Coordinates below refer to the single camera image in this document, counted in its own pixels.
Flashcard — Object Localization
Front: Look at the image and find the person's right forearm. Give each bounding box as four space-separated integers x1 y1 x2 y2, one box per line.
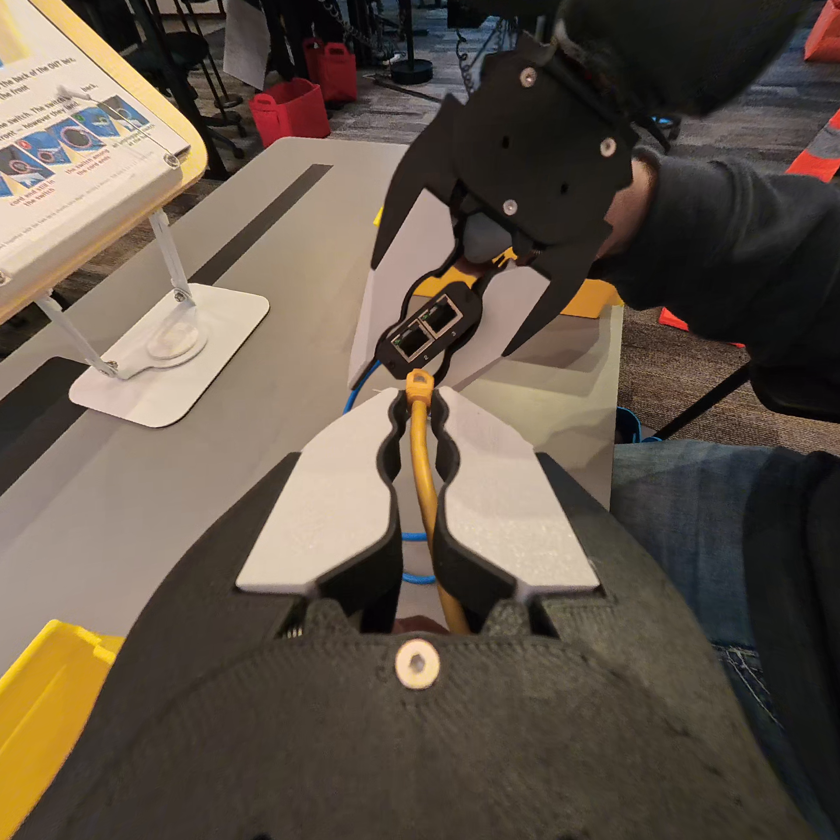
610 154 840 368

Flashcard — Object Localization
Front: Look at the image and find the orange traffic cone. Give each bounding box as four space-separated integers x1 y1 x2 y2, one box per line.
784 108 840 185

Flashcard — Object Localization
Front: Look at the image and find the yellow plastic bin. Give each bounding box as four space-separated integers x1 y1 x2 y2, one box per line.
0 620 126 840
374 206 624 320

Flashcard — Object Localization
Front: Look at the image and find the person's leg in jeans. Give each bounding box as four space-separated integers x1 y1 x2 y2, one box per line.
610 440 828 840

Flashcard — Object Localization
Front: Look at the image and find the person's right hand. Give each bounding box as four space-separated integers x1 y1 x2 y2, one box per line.
591 157 658 261

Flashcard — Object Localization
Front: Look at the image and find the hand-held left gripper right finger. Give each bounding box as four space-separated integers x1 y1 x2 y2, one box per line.
433 386 601 634

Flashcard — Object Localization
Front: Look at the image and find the black ethernet splitter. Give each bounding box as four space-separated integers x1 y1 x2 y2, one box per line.
377 283 484 380

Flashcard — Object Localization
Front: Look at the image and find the orange fabric bin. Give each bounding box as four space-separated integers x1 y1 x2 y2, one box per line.
804 0 840 63

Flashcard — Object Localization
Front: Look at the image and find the red plastic bin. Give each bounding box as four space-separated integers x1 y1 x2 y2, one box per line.
248 79 331 148
303 38 358 104

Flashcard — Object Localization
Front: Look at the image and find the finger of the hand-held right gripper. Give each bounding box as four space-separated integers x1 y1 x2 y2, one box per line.
438 268 555 389
348 187 473 391

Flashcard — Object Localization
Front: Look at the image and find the blue ethernet cable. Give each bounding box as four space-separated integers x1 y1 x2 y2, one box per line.
341 360 664 585

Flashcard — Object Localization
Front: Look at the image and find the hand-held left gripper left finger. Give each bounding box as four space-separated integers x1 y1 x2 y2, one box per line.
235 387 403 635

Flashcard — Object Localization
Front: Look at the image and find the white hanging paper sheet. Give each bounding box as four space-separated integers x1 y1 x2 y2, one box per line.
223 0 271 91

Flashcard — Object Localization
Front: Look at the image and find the orange ethernet cable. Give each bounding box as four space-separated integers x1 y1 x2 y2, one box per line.
403 369 472 636

